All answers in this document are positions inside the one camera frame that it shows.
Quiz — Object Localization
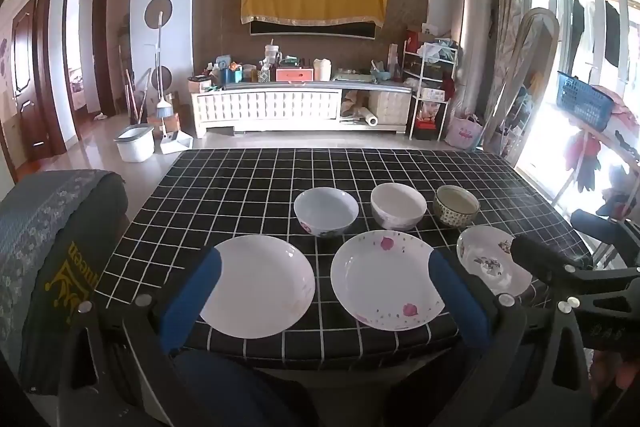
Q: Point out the black white grid tablecloth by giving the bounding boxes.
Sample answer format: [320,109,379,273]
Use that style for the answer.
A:
[96,148,592,371]

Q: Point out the white plastic bucket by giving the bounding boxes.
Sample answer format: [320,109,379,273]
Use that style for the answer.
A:
[114,124,155,162]

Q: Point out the yellow cloth covered television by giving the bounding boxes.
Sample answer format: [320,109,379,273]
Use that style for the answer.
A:
[240,0,388,40]

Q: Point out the white metal shelf rack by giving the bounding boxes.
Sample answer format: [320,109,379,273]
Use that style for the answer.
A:
[401,34,459,141]

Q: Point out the silver standing air conditioner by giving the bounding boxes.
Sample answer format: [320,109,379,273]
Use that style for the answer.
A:
[451,0,491,118]

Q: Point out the small floral patterned bowl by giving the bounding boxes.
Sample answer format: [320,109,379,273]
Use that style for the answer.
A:
[433,185,480,228]

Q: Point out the white bowl pink pattern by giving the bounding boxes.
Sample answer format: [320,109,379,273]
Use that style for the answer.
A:
[370,183,427,231]

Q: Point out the white plate pink flowers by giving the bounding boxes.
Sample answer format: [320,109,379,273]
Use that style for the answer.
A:
[330,230,445,332]

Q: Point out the leaning ironing board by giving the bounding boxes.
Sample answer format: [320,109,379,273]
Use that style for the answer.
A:
[480,8,560,167]

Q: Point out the pink tote bag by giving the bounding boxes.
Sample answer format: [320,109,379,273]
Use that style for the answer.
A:
[445,115,484,150]

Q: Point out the white mop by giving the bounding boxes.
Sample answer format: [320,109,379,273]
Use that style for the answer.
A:
[155,11,193,155]

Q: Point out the pink drawer box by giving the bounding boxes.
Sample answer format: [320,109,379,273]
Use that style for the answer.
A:
[276,67,314,82]

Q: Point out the white plate cartoon pictures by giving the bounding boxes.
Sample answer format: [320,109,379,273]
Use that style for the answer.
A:
[457,225,533,297]

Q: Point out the blue plastic basket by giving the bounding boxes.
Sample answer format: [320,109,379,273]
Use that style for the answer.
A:
[556,72,614,132]

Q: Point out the brown wooden door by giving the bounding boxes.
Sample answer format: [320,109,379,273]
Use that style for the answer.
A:
[12,0,51,161]

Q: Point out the white bowl red emblem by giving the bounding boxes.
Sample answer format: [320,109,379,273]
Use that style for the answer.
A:
[293,186,359,237]

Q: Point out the paper towel roll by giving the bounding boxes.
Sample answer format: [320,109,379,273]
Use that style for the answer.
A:
[342,107,378,127]

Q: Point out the plain white plate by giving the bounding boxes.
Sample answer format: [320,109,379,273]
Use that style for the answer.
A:
[201,235,316,339]

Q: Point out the white tv cabinet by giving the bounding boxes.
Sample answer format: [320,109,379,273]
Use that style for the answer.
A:
[191,81,411,139]

